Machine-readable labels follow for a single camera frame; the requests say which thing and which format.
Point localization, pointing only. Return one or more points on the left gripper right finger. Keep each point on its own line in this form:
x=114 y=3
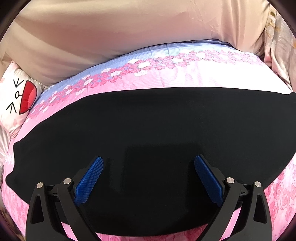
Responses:
x=253 y=222

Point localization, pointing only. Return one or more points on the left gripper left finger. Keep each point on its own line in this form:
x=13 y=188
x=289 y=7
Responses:
x=43 y=221

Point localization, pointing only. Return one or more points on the black pants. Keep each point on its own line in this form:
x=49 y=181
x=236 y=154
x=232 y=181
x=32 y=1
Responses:
x=148 y=140

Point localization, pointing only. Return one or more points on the bunny face pillow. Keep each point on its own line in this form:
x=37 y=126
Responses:
x=19 y=92

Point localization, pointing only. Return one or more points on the beige padded headboard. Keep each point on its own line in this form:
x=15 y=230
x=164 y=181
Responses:
x=54 y=40

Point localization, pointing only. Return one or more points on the pink rose bed sheet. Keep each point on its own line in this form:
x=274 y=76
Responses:
x=208 y=64

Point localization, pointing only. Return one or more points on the grey floral blanket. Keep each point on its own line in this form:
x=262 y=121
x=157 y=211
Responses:
x=279 y=48

